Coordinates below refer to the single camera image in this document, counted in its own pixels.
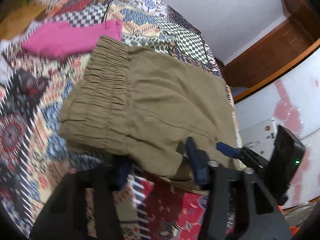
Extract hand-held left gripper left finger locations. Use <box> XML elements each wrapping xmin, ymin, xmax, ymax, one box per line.
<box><xmin>29</xmin><ymin>155</ymin><xmax>133</xmax><ymax>240</ymax></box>

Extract patchwork printed blanket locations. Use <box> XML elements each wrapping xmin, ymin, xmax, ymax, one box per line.
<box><xmin>0</xmin><ymin>0</ymin><xmax>244</xmax><ymax>240</ymax></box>

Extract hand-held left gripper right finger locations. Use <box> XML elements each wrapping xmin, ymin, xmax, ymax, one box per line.
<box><xmin>185</xmin><ymin>136</ymin><xmax>293</xmax><ymax>240</ymax></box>

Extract yellow wooden lap desk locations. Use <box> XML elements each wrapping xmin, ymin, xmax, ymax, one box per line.
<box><xmin>0</xmin><ymin>2</ymin><xmax>49</xmax><ymax>42</ymax></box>

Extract olive green pants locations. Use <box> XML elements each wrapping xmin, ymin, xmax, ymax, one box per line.
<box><xmin>59</xmin><ymin>35</ymin><xmax>240</xmax><ymax>195</ymax></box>

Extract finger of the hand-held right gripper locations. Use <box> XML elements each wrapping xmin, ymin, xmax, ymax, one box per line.
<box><xmin>216</xmin><ymin>141</ymin><xmax>247</xmax><ymax>161</ymax></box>

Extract pink garment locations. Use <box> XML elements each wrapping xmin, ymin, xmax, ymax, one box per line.
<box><xmin>21</xmin><ymin>19</ymin><xmax>123</xmax><ymax>61</ymax></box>

